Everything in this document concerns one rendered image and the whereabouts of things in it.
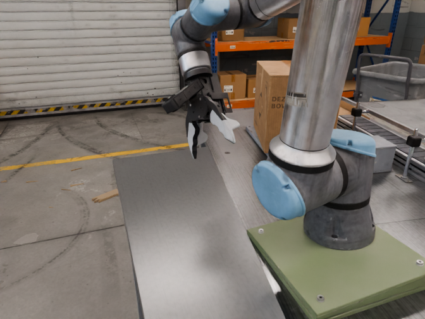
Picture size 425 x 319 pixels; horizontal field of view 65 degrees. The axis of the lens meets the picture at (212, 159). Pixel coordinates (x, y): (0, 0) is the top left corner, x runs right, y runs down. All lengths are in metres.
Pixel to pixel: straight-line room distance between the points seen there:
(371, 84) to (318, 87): 2.75
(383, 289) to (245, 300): 0.24
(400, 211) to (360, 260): 0.30
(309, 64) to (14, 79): 4.46
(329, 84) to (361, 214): 0.32
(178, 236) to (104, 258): 1.32
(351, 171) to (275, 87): 0.52
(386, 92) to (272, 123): 2.16
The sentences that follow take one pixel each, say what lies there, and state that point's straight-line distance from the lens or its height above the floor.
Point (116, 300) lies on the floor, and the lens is 1.85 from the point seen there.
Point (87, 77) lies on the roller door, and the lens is 4.74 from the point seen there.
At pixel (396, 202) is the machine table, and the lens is 1.05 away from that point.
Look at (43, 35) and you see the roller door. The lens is 4.70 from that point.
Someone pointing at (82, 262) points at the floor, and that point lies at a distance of 2.12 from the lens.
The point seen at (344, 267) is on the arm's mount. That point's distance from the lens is 0.73.
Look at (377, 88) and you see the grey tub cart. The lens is 3.25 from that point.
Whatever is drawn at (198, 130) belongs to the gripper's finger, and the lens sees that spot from 0.84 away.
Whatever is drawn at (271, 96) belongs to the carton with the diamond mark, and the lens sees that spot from 1.12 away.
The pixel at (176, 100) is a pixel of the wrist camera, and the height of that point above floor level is 1.13.
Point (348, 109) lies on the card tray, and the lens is 1.85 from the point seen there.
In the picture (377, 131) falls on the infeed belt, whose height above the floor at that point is 0.88.
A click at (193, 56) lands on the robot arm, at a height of 1.21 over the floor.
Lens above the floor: 1.32
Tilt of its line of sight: 25 degrees down
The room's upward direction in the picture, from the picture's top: straight up
